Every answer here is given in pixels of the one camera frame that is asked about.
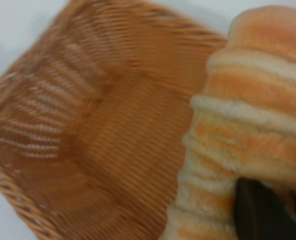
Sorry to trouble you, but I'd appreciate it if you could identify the ridged orange bread roll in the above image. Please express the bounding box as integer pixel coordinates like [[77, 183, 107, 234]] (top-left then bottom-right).
[[162, 4, 296, 240]]

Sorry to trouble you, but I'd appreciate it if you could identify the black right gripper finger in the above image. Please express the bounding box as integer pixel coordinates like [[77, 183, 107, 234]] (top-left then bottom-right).
[[234, 177, 296, 240]]

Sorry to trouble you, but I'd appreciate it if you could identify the yellow woven wicker basket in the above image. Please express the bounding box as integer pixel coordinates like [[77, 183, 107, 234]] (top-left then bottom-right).
[[0, 0, 228, 240]]

